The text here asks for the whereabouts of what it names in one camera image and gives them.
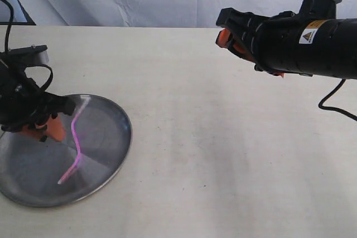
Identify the dark object behind table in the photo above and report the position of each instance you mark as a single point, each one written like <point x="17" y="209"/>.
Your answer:
<point x="21" y="17"/>

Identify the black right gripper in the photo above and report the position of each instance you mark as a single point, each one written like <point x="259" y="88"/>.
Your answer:
<point x="241" y="32"/>

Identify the pink glow stick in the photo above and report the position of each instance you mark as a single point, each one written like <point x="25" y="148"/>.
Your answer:
<point x="75" y="164"/>

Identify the round metal plate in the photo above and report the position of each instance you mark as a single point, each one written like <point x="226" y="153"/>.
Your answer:
<point x="30" y="169"/>

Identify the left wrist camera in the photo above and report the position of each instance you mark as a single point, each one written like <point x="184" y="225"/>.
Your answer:
<point x="26" y="56"/>

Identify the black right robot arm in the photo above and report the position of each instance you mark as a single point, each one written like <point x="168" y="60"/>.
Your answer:
<point x="288" y="44"/>

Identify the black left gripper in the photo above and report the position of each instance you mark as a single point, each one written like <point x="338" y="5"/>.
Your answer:
<point x="25" y="104"/>

